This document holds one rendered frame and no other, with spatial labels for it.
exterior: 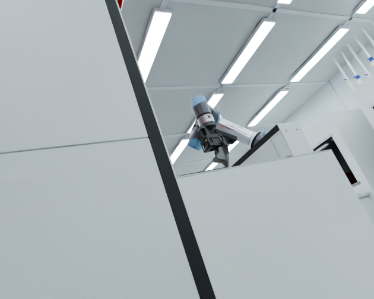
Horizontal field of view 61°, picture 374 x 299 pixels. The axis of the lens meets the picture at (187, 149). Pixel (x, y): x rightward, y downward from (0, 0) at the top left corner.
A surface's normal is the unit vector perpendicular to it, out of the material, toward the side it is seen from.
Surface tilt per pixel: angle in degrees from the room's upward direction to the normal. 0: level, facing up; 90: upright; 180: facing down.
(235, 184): 90
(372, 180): 90
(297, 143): 90
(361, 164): 90
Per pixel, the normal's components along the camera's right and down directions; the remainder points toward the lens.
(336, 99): -0.88, 0.12
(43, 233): 0.36, -0.48
